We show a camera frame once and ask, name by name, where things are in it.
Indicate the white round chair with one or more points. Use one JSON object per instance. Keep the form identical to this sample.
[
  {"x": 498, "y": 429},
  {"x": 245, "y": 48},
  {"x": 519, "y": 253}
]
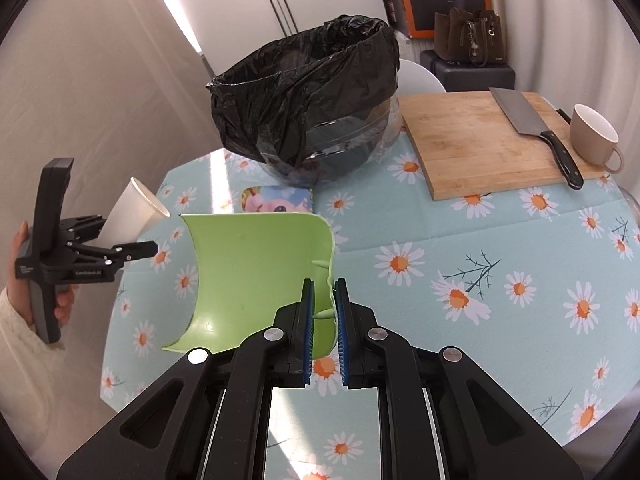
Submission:
[{"x": 414, "y": 79}]

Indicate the white curtain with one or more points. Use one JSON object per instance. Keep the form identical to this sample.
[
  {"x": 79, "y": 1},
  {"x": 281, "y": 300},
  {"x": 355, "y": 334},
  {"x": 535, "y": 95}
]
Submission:
[{"x": 578, "y": 51}]

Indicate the white paper cup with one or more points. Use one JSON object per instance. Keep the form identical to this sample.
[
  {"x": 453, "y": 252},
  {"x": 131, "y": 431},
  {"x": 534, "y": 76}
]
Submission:
[{"x": 136, "y": 211}]

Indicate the bamboo cutting board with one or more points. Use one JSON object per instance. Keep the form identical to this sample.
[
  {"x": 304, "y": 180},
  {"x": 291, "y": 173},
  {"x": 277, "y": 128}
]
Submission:
[{"x": 467, "y": 146}]

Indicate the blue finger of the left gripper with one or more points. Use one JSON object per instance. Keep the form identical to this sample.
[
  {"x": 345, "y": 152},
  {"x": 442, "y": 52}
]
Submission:
[
  {"x": 80, "y": 230},
  {"x": 116, "y": 255}
]

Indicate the cream sleeve left forearm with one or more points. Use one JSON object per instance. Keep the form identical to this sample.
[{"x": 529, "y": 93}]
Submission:
[{"x": 29, "y": 370}]

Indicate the beige ceramic mug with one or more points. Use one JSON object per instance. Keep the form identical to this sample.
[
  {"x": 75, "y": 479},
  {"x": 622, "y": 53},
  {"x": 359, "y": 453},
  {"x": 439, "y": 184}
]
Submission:
[{"x": 595, "y": 139}]

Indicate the person left hand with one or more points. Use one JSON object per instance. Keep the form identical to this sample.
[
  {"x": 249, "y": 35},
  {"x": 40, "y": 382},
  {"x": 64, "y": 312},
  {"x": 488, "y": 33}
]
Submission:
[{"x": 18, "y": 290}]

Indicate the cleaver with black handle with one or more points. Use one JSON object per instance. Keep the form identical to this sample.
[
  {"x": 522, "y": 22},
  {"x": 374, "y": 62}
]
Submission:
[{"x": 527, "y": 122}]

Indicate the brown leather handbag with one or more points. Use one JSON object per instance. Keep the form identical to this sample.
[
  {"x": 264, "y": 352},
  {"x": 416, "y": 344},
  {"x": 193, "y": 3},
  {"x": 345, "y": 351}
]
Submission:
[{"x": 469, "y": 37}]

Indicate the daisy print blue tablecloth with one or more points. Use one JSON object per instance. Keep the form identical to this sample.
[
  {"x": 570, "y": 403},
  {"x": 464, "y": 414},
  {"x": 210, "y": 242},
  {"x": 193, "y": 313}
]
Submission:
[{"x": 540, "y": 286}]

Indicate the black suitcase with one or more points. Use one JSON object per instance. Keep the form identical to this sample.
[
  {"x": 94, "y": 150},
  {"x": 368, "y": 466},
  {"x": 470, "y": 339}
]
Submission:
[{"x": 456, "y": 76}]

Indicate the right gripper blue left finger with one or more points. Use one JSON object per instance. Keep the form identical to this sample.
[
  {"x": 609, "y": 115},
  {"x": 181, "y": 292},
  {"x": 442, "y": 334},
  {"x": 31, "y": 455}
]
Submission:
[{"x": 307, "y": 313}]

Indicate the trash bin with black bag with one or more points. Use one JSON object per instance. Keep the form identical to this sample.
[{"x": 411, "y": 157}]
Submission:
[{"x": 315, "y": 106}]

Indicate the colourful floral wrapper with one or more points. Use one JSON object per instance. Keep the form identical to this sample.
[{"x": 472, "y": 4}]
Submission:
[{"x": 276, "y": 198}]

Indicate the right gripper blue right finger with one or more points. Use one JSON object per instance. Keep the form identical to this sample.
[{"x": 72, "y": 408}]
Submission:
[{"x": 342, "y": 305}]

